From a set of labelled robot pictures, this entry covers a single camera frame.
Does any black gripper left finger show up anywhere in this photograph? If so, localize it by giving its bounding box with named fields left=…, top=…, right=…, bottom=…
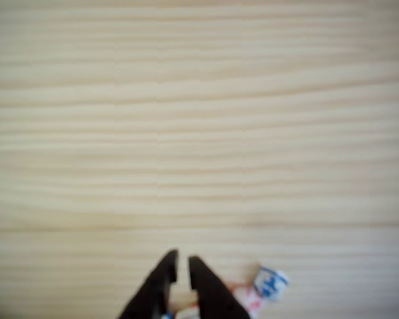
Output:
left=117, top=249, right=180, bottom=319

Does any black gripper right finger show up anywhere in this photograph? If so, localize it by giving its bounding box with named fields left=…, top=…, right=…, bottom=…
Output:
left=188, top=255, right=253, bottom=319

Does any white red blue candy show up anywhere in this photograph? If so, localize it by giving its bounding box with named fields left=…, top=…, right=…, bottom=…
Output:
left=164, top=264, right=290, bottom=319

